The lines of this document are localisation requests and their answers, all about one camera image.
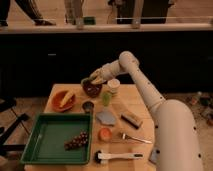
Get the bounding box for orange bowl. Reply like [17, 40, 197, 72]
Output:
[51, 90, 75, 112]

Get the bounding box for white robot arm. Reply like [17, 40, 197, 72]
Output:
[90, 51, 204, 171]

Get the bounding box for blue-grey cloth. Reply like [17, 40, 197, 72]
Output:
[96, 110, 116, 126]

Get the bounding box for dark red grapes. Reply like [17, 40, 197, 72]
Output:
[64, 132, 89, 150]

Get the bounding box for white cup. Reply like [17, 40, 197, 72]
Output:
[107, 78, 120, 94]

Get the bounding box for green cup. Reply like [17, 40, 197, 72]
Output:
[101, 92, 112, 107]

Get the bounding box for green plastic tray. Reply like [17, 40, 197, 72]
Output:
[21, 114, 93, 165]

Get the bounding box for small dark metal cup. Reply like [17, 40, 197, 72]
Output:
[82, 101, 94, 113]

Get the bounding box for black office chair base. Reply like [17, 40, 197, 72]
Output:
[0, 98, 29, 156]

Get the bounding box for blue sponge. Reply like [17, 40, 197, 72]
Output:
[149, 147, 157, 164]

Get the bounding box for orange fruit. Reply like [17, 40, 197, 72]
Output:
[98, 128, 112, 142]

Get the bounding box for wooden table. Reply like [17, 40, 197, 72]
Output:
[24, 84, 156, 171]

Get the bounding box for white dish brush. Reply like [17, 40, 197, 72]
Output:
[94, 151, 143, 164]

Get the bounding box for brown black sponge block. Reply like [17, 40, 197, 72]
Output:
[121, 113, 143, 129]

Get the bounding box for yellow banana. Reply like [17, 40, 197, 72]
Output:
[60, 91, 74, 108]

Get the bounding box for purple bowl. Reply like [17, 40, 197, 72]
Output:
[82, 81, 102, 98]

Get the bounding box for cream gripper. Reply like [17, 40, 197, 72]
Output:
[89, 69, 105, 85]

